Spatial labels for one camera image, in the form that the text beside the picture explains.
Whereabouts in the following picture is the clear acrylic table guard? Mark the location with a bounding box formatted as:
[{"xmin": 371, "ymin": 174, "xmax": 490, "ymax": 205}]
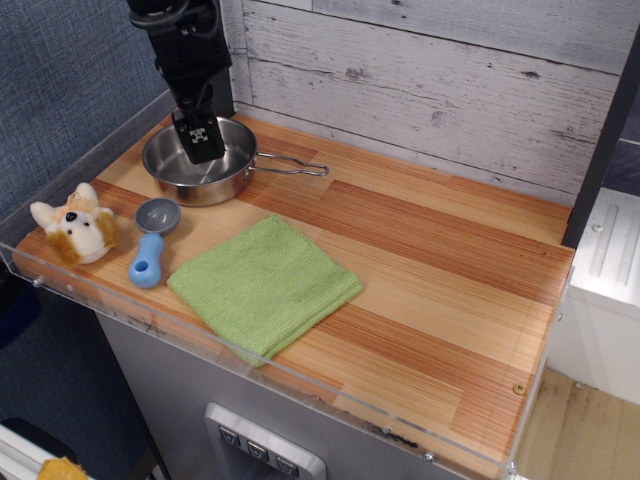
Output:
[{"xmin": 12, "ymin": 78, "xmax": 573, "ymax": 479}]

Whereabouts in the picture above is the grey toy fridge cabinet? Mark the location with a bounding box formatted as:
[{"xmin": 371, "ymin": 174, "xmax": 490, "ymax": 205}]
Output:
[{"xmin": 99, "ymin": 315, "xmax": 505, "ymax": 479}]

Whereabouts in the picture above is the black frame post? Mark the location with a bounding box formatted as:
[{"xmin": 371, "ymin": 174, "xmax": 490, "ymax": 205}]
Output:
[
  {"xmin": 561, "ymin": 31, "xmax": 639, "ymax": 249},
  {"xmin": 212, "ymin": 0, "xmax": 235, "ymax": 117}
]

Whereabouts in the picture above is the green folded microfiber cloth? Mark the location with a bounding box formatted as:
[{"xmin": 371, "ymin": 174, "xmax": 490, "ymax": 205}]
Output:
[{"xmin": 167, "ymin": 215, "xmax": 362, "ymax": 367}]

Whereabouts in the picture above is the black left frame post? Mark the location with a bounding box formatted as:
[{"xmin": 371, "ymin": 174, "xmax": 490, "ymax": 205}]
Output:
[{"xmin": 212, "ymin": 0, "xmax": 235, "ymax": 117}]

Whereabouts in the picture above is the white aluminium side box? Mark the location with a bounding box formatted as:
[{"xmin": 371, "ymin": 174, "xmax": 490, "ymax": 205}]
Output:
[{"xmin": 547, "ymin": 188, "xmax": 639, "ymax": 404}]

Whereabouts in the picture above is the silver metal pot with handle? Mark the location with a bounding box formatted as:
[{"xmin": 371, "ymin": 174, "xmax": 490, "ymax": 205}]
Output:
[{"xmin": 142, "ymin": 118, "xmax": 330, "ymax": 207}]

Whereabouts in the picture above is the silver dispenser button panel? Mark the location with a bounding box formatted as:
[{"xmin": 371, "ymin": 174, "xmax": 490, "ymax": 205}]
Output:
[{"xmin": 204, "ymin": 402, "xmax": 327, "ymax": 479}]

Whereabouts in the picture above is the black right frame post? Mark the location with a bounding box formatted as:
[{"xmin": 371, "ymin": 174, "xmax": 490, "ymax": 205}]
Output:
[{"xmin": 561, "ymin": 31, "xmax": 639, "ymax": 249}]

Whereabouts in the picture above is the yellow black object bottom left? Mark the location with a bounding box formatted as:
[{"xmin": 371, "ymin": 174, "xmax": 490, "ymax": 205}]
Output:
[{"xmin": 36, "ymin": 457, "xmax": 90, "ymax": 480}]

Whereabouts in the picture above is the blue grey toy scoop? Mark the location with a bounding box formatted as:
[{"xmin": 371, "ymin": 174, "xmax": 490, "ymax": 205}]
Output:
[{"xmin": 128, "ymin": 198, "xmax": 181, "ymax": 289}]

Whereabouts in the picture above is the plush corgi dog head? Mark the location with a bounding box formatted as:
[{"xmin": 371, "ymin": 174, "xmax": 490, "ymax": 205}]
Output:
[{"xmin": 29, "ymin": 183, "xmax": 120, "ymax": 266}]

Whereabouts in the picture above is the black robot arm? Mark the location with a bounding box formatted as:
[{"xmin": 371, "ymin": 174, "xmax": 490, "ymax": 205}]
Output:
[{"xmin": 128, "ymin": 0, "xmax": 232, "ymax": 165}]

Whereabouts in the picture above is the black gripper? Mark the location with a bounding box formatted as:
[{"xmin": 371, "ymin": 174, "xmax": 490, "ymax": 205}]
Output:
[{"xmin": 145, "ymin": 19, "xmax": 232, "ymax": 164}]

